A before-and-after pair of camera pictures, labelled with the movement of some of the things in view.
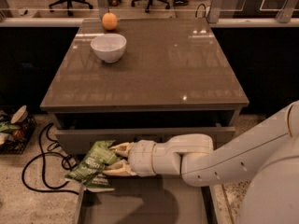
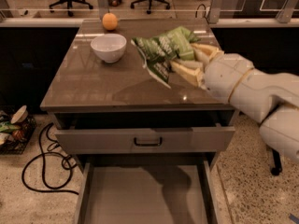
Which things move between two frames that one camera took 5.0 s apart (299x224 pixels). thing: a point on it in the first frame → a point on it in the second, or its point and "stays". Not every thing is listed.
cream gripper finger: (123, 148) → (206, 53)
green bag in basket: (6, 128) stays
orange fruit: (109, 21) stays
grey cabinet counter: (168, 64) stays
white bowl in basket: (20, 115) stays
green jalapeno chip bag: (91, 171) → (159, 49)
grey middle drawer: (165, 199) stays
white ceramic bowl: (109, 47) stays
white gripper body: (141, 158) → (224, 74)
